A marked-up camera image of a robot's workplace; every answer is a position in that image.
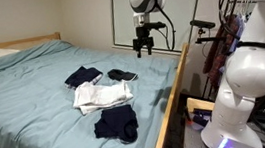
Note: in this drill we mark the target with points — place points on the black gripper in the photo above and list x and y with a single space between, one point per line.
144 35

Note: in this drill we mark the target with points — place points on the white cloth garment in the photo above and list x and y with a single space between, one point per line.
101 96

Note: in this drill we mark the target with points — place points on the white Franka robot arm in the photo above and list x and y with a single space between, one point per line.
249 70

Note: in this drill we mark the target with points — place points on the small black garment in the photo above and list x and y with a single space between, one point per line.
121 74

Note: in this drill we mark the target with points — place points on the navy garment with white trim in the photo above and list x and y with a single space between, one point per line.
82 75

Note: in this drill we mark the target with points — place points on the red plaid hanging shirt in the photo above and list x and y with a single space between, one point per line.
217 54

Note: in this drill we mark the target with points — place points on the light wooden box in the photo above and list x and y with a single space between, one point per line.
199 104

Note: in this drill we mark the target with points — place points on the large navy garment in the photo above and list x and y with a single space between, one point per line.
116 122

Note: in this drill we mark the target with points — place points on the blue hanging shirt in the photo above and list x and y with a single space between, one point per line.
240 26

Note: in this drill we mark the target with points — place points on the light blue bedspread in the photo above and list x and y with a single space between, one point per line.
24 96

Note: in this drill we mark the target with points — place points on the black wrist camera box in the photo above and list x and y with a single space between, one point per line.
154 25

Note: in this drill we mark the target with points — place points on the white framed wall panel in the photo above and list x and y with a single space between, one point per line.
122 18

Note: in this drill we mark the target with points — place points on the wooden bed frame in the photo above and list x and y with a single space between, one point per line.
172 103

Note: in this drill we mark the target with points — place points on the black camera on stand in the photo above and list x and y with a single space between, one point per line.
202 24

